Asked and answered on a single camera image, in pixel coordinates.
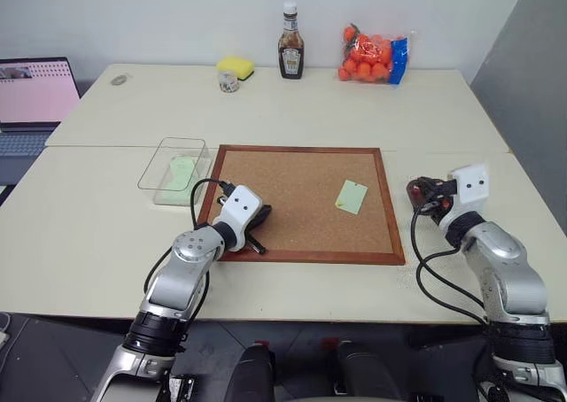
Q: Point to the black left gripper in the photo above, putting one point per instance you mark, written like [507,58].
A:
[253,225]

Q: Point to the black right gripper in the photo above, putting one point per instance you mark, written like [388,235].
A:
[443,198]

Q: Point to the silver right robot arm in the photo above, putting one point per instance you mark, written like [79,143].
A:
[505,278]

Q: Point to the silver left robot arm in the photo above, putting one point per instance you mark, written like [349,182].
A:
[186,273]

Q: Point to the green sticky note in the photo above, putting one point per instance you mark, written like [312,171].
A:
[352,197]

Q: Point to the green note stack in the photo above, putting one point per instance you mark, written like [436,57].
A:
[177,180]

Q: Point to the clear plastic box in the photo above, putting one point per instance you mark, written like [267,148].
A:
[175,172]

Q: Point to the wood framed cork board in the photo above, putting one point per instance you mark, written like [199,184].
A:
[301,225]

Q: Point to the bag of orange fruits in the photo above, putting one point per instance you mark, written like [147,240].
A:
[372,59]

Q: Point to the dark rounded shape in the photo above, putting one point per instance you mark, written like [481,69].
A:
[365,373]
[250,375]

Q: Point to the small clear pushpin jar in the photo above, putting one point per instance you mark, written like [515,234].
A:
[228,82]

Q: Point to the yellow sponge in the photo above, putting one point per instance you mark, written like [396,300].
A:
[236,67]

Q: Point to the brown sauce bottle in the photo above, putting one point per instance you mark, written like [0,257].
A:
[291,50]

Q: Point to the open laptop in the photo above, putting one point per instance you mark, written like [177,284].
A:
[31,101]

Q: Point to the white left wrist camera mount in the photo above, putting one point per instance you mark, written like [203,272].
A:
[239,207]

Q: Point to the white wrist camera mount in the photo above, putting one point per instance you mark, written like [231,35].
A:
[471,185]
[239,207]

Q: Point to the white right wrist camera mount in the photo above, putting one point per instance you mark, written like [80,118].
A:
[471,185]

